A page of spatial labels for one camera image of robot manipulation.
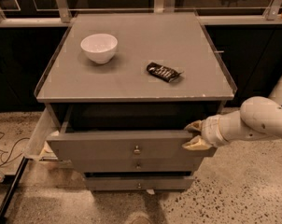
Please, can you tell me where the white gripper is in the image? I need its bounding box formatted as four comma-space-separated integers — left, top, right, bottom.
182, 115, 229, 151

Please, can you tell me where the grey top drawer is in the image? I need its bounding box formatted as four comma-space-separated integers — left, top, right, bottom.
48, 103, 216, 161

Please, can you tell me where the grey drawer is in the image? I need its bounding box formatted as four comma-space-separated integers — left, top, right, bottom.
85, 176, 193, 191
48, 103, 216, 161
73, 157, 203, 173

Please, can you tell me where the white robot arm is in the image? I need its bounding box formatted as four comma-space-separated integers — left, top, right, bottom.
182, 76, 282, 150

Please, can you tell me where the grey drawer cabinet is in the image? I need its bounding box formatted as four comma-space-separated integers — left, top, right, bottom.
35, 13, 236, 179

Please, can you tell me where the grey middle drawer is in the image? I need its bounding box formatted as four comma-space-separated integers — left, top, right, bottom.
73, 157, 203, 173

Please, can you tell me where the grey bottom drawer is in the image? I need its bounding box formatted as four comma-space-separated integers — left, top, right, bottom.
85, 176, 193, 191

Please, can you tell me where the black snack wrapper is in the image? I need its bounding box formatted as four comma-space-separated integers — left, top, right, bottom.
146, 63, 181, 83

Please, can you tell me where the white ceramic bowl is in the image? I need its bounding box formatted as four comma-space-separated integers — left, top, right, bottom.
80, 34, 118, 64

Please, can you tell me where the clear plastic bin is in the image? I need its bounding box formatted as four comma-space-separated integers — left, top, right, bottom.
24, 109, 73, 170

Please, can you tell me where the black floor cable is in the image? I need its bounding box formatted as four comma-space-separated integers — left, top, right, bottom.
0, 128, 31, 169

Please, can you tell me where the metal railing frame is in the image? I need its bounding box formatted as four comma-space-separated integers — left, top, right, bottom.
0, 0, 282, 27

